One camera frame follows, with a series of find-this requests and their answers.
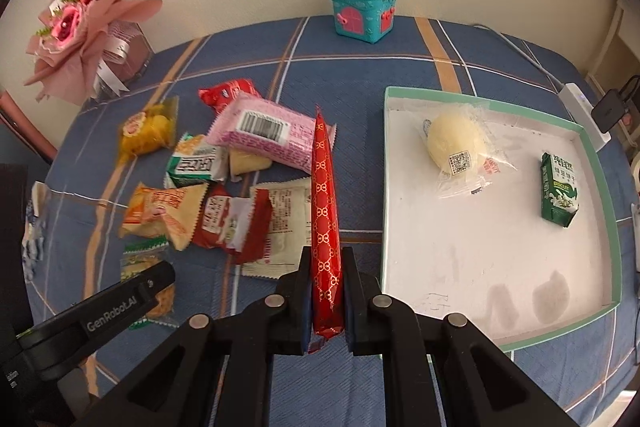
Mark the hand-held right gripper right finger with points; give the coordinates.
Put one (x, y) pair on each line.
(351, 307)

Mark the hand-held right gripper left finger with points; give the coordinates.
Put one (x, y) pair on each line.
(305, 307)

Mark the green cookie packet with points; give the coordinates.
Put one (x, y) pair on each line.
(140, 257)

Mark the red patterned stick packet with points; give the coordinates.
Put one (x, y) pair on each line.
(325, 207)

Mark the red and white packet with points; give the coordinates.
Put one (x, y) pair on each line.
(225, 222)

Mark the orange triangular packet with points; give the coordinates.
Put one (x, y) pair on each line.
(162, 212)

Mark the white tray with green rim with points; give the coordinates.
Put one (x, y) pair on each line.
(475, 257)

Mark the pink packet with barcode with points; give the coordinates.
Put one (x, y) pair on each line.
(270, 129)

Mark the green and white packet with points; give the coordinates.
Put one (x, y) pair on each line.
(195, 162)

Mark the yellow bread packet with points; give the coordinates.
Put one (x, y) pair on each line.
(147, 132)

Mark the cream white packet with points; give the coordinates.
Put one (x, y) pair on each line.
(287, 227)

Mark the pale cake in clear wrapper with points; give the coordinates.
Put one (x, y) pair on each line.
(247, 163)

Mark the bun in clear wrapper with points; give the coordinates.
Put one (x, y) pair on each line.
(455, 144)

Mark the red candy-shaped packet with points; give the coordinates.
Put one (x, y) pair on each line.
(222, 94)

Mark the blue plaid tablecloth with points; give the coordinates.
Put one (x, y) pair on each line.
(350, 72)

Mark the clear pink box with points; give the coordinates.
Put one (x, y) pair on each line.
(135, 49)

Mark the teal toy box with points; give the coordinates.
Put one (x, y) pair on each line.
(362, 9)

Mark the pink flower bouquet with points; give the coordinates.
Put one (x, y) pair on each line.
(75, 22)

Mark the white power strip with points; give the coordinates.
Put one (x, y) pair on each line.
(587, 114)

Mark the black power adapter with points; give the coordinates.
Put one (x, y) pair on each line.
(612, 109)

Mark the white furniture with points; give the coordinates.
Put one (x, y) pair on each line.
(617, 22)

